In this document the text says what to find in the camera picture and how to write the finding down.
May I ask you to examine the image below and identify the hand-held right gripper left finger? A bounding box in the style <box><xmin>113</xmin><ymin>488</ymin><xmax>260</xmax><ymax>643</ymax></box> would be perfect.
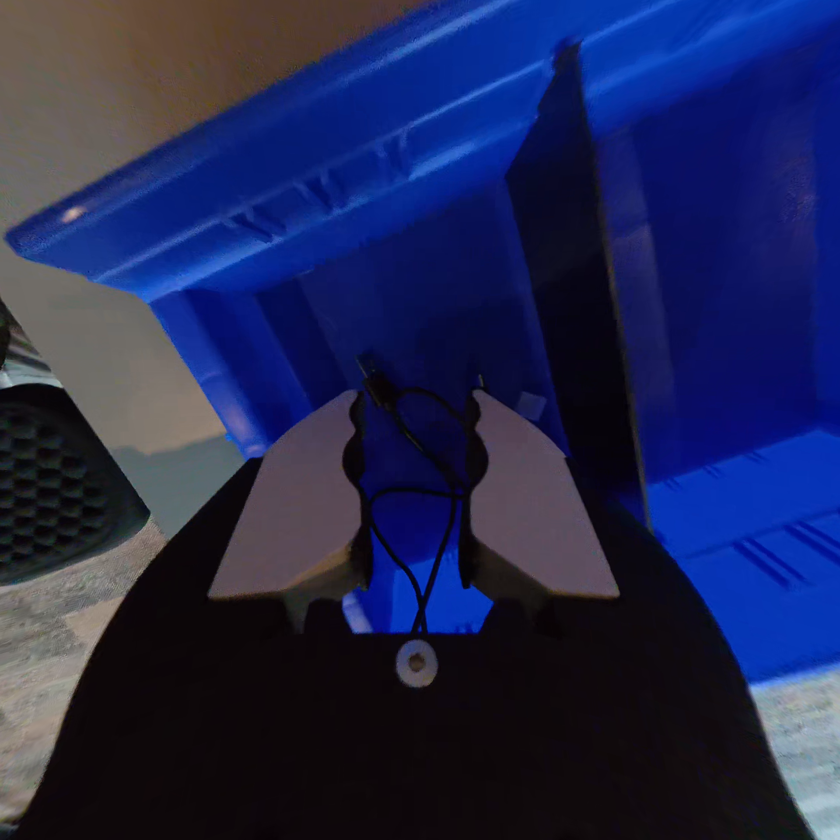
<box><xmin>210</xmin><ymin>390</ymin><xmax>376</xmax><ymax>626</ymax></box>

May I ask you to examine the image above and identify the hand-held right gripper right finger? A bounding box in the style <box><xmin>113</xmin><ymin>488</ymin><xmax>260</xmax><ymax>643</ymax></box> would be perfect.
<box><xmin>457</xmin><ymin>390</ymin><xmax>620</xmax><ymax>618</ymax></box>

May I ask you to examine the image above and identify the thin black cable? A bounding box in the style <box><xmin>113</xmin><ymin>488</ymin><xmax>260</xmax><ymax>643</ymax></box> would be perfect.
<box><xmin>356</xmin><ymin>350</ymin><xmax>476</xmax><ymax>640</ymax></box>

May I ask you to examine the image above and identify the blue plastic bin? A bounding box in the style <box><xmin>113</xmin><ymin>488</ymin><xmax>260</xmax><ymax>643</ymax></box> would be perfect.
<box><xmin>4</xmin><ymin>0</ymin><xmax>840</xmax><ymax>686</ymax></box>

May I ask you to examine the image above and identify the black bin divider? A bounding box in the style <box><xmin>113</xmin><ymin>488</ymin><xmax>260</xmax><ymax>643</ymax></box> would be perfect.
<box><xmin>504</xmin><ymin>40</ymin><xmax>655</xmax><ymax>529</ymax></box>

